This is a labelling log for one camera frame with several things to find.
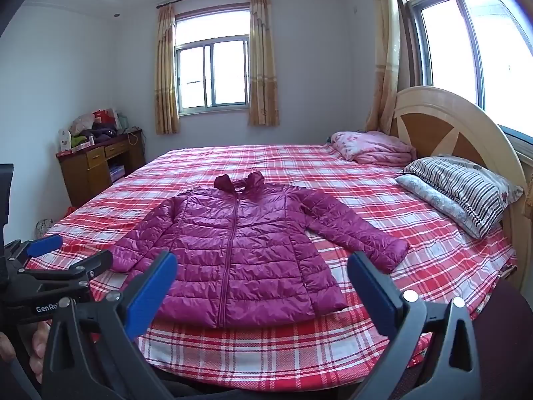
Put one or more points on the pink floral quilt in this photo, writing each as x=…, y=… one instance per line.
x=370, y=148

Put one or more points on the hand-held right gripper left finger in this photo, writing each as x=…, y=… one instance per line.
x=152, y=293

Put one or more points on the person's left hand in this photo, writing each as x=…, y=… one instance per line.
x=38, y=354

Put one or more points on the magenta puffer jacket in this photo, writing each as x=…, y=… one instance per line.
x=250, y=250

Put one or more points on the small window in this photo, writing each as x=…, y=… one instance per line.
x=210, y=71

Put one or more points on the purple clothes pile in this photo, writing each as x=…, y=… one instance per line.
x=98, y=132

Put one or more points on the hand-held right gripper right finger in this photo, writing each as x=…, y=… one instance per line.
x=372, y=296

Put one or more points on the bed with red plaid sheet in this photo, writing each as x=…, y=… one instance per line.
x=291, y=162

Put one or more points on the white patterned bag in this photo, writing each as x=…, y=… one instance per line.
x=43, y=228

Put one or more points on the white carton box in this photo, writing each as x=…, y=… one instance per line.
x=64, y=141

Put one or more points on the long yellow patterned curtain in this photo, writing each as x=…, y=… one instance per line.
x=385, y=58

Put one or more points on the pink plastic bag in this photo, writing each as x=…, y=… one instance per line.
x=82, y=124

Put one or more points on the wooden desk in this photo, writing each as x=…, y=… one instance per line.
x=89, y=175

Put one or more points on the grey floral pillow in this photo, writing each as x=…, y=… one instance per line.
x=433, y=200

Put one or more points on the striped pillow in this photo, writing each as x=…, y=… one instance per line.
x=470, y=187

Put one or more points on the large window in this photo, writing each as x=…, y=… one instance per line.
x=466, y=41

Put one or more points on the wooden bed headboard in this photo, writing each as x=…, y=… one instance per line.
x=420, y=129

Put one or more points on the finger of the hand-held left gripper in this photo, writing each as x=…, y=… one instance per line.
x=98, y=262
x=43, y=245

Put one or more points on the red paper bag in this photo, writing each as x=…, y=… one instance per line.
x=104, y=116

